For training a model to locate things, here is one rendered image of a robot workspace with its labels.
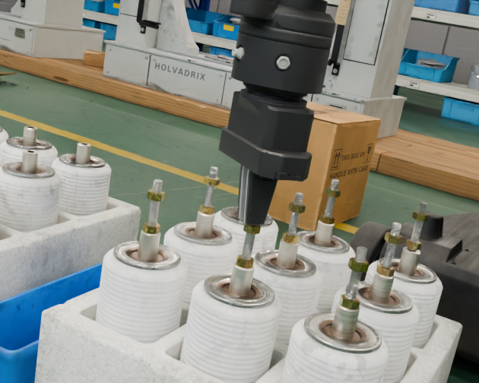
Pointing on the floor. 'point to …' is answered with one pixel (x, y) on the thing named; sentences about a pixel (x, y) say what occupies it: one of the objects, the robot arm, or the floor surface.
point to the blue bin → (26, 325)
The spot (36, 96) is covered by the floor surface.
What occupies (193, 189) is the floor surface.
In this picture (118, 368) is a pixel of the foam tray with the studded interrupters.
